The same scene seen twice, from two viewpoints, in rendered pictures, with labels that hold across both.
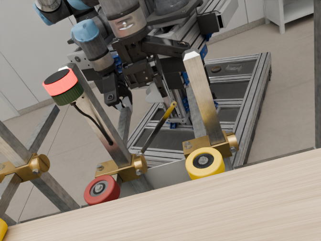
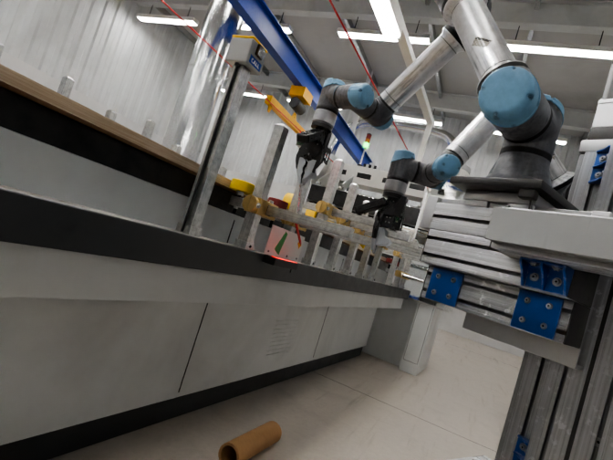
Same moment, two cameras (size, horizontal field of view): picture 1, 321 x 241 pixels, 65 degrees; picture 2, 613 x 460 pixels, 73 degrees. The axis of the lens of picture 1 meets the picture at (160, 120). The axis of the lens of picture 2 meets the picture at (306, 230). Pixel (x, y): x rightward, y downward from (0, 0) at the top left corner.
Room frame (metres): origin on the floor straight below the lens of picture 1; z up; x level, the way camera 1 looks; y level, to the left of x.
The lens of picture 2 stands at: (0.92, -1.33, 0.74)
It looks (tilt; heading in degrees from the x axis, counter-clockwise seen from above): 3 degrees up; 102
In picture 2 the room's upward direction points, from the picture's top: 17 degrees clockwise
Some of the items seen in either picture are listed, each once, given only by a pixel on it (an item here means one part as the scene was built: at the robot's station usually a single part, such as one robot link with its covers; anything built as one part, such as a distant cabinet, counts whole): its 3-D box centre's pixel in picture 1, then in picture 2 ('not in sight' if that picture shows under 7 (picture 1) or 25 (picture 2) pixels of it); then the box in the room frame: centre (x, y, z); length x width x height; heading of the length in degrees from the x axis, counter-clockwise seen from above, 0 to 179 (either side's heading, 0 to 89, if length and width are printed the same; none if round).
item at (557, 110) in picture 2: not in sight; (532, 128); (1.15, -0.26, 1.21); 0.13 x 0.12 x 0.14; 56
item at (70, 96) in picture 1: (67, 92); not in sight; (0.49, 0.14, 1.13); 0.06 x 0.06 x 0.02
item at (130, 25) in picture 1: (128, 23); (323, 120); (0.58, -0.02, 1.18); 0.08 x 0.08 x 0.05
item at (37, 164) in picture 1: (23, 169); (327, 210); (0.60, 0.40, 0.95); 0.14 x 0.06 x 0.05; 76
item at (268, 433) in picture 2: not in sight; (252, 443); (0.64, 0.16, 0.04); 0.30 x 0.08 x 0.08; 76
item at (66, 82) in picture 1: (60, 81); not in sight; (0.49, 0.14, 1.16); 0.06 x 0.06 x 0.02
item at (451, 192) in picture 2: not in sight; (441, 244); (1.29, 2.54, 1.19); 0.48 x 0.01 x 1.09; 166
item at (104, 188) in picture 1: (109, 201); (274, 213); (0.44, 0.20, 0.85); 0.08 x 0.08 x 0.11
